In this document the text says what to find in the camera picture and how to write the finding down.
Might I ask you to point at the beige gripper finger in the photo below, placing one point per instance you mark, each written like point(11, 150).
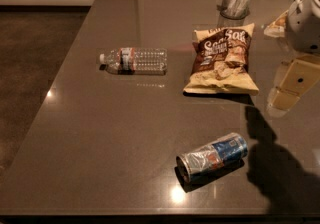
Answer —
point(292, 80)

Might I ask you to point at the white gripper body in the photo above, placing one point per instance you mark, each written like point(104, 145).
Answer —
point(304, 26)

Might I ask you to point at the blue silver redbull can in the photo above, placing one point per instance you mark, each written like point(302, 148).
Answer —
point(212, 157)

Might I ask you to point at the yellow brown chips bag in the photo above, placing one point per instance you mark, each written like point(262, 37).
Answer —
point(221, 63)

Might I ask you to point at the clear plastic water bottle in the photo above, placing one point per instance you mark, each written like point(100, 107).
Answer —
point(135, 61)

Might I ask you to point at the black wire napkin basket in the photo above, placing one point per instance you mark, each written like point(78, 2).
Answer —
point(276, 29)

